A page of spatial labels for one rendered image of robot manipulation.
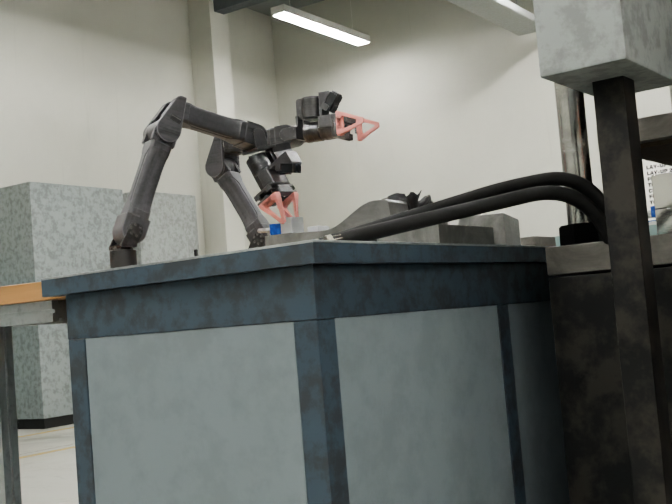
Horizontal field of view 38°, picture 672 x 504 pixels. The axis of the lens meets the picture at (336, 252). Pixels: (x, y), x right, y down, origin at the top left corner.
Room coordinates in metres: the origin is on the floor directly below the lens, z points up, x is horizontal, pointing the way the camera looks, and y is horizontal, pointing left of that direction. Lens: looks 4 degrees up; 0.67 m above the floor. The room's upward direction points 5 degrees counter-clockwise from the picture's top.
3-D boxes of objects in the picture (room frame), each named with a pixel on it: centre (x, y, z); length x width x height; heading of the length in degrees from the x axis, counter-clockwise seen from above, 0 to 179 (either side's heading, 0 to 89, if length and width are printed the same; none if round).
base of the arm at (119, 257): (2.31, 0.50, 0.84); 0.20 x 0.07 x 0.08; 152
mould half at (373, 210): (2.39, -0.10, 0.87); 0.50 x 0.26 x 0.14; 54
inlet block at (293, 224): (2.51, 0.14, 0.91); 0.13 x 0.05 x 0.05; 54
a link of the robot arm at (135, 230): (2.32, 0.50, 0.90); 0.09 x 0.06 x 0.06; 34
